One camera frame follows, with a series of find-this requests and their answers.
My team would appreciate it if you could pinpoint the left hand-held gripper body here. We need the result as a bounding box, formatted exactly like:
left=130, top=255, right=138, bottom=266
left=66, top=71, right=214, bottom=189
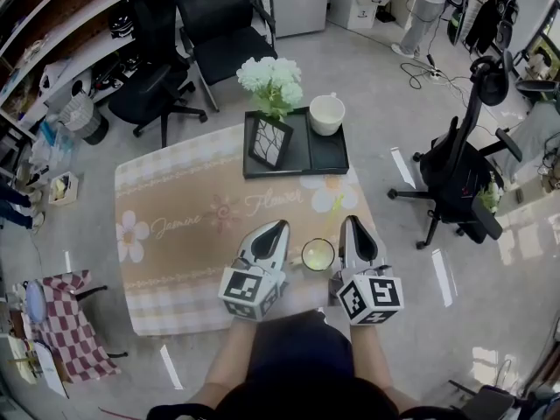
left=218, top=255, right=290, bottom=323

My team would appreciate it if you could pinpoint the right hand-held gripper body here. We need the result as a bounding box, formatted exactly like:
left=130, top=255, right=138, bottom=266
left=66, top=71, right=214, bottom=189
left=336, top=258, right=404, bottom=326

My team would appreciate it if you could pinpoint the clear glass cup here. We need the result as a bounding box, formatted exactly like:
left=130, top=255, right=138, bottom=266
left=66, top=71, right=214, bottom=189
left=290, top=237, right=336, bottom=273

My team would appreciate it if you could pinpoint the yellow-green drinking straw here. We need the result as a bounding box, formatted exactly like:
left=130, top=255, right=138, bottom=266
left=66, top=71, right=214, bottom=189
left=312, top=193, right=346, bottom=266

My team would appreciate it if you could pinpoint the person's right forearm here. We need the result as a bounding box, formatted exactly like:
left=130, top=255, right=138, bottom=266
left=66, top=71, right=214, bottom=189
left=348, top=321, right=421, bottom=404

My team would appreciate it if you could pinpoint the person's left forearm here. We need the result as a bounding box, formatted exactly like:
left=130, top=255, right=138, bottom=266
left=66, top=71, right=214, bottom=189
left=187, top=317, right=259, bottom=409

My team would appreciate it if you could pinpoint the table with floral tablecloth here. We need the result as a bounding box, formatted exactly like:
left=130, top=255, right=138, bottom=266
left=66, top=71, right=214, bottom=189
left=114, top=122, right=377, bottom=337

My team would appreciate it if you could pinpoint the person's dark blue clothing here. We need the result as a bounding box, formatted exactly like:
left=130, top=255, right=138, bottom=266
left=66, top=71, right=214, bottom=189
left=247, top=309, right=355, bottom=382

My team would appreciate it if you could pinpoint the black tray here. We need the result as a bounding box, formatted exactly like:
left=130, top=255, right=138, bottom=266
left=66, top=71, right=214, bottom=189
left=242, top=106, right=350, bottom=180

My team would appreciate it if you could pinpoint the tall black office chair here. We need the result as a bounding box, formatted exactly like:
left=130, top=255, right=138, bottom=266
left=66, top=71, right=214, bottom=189
left=387, top=50, right=524, bottom=251

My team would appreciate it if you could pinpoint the small white flower bunch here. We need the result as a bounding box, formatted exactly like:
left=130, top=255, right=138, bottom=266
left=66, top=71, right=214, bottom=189
left=476, top=172, right=504, bottom=214

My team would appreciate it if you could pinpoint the white ceramic mug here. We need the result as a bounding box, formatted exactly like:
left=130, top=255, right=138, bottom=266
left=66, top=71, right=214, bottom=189
left=308, top=93, right=346, bottom=137

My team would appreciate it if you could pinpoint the dark grey chair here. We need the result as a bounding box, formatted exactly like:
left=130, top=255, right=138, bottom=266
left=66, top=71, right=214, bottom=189
left=448, top=378, right=517, bottom=420

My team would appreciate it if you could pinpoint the white flower bouquet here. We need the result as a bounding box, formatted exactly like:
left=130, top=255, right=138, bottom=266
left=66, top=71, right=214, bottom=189
left=235, top=56, right=304, bottom=122

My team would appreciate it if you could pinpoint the red checked cloth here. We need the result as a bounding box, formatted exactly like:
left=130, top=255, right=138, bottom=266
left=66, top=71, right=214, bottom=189
left=30, top=269, right=123, bottom=382

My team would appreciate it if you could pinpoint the white power strip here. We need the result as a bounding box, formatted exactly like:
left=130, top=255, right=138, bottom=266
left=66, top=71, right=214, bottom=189
left=426, top=54, right=444, bottom=81

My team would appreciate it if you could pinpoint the black office chair with headrest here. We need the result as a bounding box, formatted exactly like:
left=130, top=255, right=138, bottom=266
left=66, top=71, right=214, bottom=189
left=108, top=0, right=207, bottom=148

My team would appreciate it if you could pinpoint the small white box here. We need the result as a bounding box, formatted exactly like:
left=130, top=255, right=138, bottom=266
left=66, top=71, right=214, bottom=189
left=47, top=171, right=80, bottom=205

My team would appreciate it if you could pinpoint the blue plate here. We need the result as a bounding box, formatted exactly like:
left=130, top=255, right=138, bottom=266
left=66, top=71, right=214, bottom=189
left=24, top=280, right=47, bottom=323

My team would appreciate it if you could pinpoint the white sheet board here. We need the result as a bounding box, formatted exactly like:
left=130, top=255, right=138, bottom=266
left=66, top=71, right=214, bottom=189
left=34, top=341, right=70, bottom=400

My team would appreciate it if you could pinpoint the grey woven basket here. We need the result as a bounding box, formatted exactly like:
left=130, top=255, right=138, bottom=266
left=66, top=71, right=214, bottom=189
left=59, top=92, right=109, bottom=146

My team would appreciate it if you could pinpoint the black visitor chair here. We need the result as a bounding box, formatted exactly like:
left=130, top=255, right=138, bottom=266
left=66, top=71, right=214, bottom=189
left=171, top=0, right=279, bottom=113

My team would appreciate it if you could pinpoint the clear plastic bag pile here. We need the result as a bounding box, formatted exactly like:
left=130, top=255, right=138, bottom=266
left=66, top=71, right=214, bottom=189
left=28, top=120, right=78, bottom=179

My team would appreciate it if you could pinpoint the grey cabinet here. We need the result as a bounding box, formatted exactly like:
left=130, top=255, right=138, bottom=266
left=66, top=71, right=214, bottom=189
left=266, top=0, right=329, bottom=39

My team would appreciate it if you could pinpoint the white bag with black print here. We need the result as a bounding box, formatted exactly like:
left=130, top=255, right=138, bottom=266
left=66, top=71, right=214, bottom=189
left=38, top=59, right=74, bottom=104

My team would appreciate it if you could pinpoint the black white striped item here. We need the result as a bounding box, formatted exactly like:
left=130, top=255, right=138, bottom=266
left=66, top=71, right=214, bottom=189
left=108, top=13, right=135, bottom=39

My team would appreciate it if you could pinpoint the black picture frame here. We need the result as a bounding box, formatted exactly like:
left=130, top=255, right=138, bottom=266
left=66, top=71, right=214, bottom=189
left=248, top=116, right=294, bottom=170

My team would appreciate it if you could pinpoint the white wall shelf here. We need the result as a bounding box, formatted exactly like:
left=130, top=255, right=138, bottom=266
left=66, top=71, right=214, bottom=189
left=0, top=0, right=132, bottom=142

